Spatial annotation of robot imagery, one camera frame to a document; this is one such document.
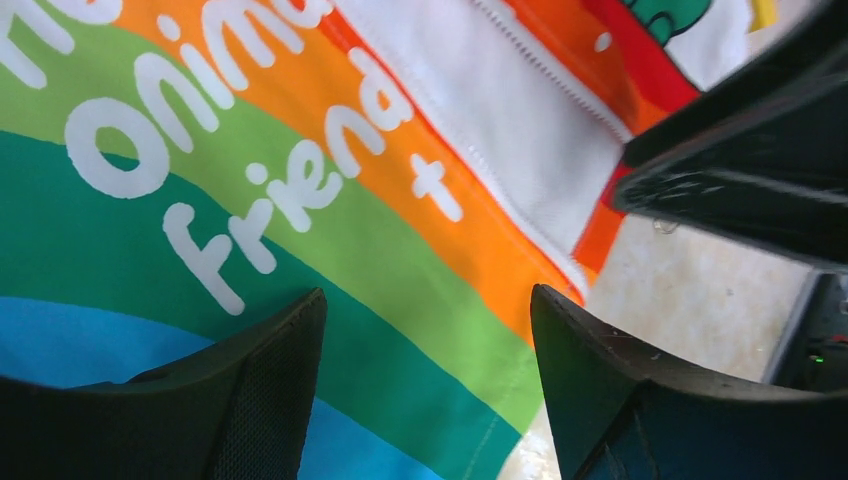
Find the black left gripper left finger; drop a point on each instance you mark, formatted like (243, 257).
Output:
(238, 409)

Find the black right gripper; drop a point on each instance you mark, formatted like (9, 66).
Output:
(760, 159)

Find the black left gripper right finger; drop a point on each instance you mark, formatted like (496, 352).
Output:
(620, 408)

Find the rainbow and white kids jacket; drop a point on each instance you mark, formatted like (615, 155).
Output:
(174, 172)

